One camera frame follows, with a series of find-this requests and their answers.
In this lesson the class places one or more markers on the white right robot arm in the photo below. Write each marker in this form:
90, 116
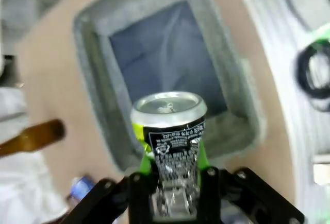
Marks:
296, 2

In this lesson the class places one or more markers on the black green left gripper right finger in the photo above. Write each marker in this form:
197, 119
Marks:
214, 195

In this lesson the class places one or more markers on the person in white clothing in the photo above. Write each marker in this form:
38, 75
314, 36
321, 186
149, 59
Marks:
23, 182

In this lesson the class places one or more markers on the crushed black green drink can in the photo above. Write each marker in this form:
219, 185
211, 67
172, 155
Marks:
170, 131

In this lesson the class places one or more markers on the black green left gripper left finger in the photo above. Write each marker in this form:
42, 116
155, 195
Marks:
139, 195

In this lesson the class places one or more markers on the white aluminium table frame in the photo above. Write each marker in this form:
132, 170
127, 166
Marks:
273, 79

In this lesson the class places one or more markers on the grey basket with dark liner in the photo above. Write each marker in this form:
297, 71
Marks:
103, 79

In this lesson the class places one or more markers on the blue labelled bottle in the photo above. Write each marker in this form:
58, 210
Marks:
80, 186

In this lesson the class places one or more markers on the brown glass bottle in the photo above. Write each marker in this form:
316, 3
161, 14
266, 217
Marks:
38, 136

